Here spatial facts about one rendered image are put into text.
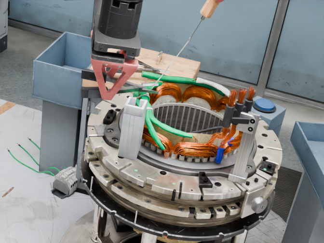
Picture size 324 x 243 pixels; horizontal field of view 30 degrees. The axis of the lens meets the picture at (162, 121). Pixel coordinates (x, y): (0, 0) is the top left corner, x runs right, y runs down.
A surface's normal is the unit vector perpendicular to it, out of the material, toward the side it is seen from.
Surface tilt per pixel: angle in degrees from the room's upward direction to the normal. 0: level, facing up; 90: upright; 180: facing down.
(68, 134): 90
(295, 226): 90
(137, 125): 90
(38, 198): 0
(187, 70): 0
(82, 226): 0
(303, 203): 90
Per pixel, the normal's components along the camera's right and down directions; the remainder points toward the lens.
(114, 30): -0.20, 0.47
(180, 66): 0.15, -0.85
